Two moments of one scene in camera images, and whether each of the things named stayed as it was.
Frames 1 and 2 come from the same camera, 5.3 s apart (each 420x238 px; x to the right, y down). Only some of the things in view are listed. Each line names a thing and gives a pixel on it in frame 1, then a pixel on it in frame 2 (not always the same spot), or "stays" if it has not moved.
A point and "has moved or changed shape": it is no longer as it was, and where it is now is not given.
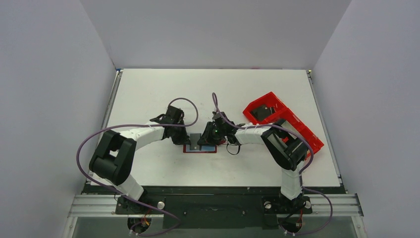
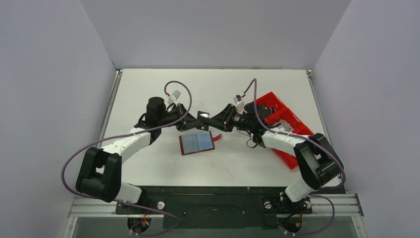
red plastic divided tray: x=269 y=109 stays
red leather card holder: x=209 y=148 has moved or changed shape
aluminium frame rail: x=339 y=205 stays
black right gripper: x=206 y=138 -> x=230 y=117
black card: x=194 y=138 -> x=202 y=117
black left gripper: x=183 y=138 -> x=181 y=116
